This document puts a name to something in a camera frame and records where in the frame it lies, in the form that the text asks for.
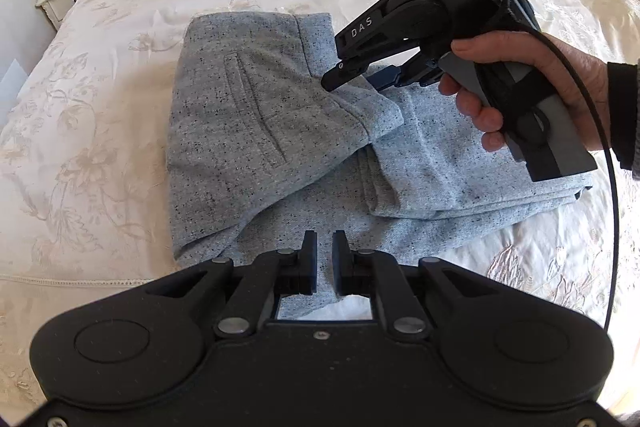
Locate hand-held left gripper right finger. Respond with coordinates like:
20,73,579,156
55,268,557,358
332,230,505,341

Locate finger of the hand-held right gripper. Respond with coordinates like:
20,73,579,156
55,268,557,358
320,12,417,92
364,49,443,94

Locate person's right forearm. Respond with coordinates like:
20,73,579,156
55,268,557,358
602,59,640,182

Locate grey speckled pants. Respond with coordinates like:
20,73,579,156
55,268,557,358
167,11,596,321

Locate cream embroidered bedspread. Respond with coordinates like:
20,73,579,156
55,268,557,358
0,0,640,413

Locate person's right hand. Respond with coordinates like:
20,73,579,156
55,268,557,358
438,30,610,154

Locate black cable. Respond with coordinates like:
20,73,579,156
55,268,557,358
520,19,622,334

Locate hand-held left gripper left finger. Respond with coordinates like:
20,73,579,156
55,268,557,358
144,230,318,339

